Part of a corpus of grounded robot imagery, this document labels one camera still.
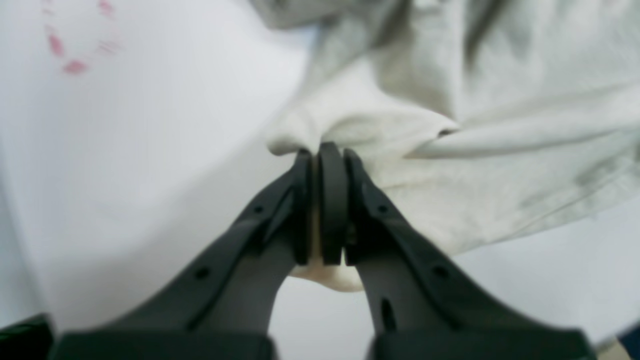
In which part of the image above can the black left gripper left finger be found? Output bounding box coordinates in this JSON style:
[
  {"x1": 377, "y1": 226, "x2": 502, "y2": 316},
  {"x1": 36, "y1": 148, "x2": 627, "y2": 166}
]
[{"x1": 51, "y1": 150, "x2": 313, "y2": 360}]

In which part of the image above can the beige T-shirt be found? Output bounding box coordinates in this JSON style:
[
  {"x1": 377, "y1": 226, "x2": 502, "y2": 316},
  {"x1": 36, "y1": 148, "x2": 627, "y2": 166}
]
[{"x1": 250, "y1": 0, "x2": 640, "y2": 294}]

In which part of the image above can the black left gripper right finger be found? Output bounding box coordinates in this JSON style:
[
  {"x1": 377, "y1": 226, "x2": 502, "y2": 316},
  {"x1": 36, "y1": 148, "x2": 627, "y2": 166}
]
[{"x1": 318, "y1": 142, "x2": 596, "y2": 360}]

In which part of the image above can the red tape rectangle marker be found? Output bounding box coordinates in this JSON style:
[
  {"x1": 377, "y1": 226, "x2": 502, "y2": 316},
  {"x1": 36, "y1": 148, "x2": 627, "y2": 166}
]
[{"x1": 39, "y1": 0, "x2": 122, "y2": 76}]

